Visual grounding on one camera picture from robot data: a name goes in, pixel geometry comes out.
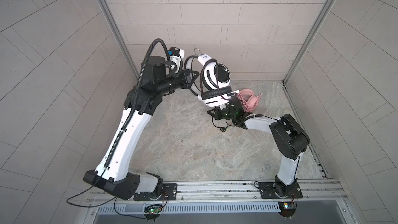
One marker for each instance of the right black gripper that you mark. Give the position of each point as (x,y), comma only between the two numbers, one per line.
(217,115)

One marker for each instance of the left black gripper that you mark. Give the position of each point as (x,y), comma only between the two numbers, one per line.
(183,82)

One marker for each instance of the pink headphones with cable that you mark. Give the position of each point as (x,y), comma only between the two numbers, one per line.
(249,100)

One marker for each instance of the white black headphones with cable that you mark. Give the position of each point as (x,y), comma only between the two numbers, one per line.
(214,81)

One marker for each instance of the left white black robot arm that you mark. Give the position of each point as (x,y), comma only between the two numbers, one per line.
(112,174)

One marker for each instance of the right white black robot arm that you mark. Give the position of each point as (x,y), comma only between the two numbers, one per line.
(291,141)

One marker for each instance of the right circuit board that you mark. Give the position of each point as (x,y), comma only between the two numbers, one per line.
(287,209)

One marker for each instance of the left circuit board green led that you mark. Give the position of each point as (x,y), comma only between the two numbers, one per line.
(154,209)

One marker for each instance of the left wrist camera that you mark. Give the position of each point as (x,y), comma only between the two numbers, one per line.
(176,56)

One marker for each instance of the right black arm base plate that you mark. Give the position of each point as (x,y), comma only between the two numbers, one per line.
(272,190)

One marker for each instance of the aluminium mounting rail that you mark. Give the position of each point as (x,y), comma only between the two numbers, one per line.
(245,190)

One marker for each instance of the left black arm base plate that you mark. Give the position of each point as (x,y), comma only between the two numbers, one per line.
(167,192)

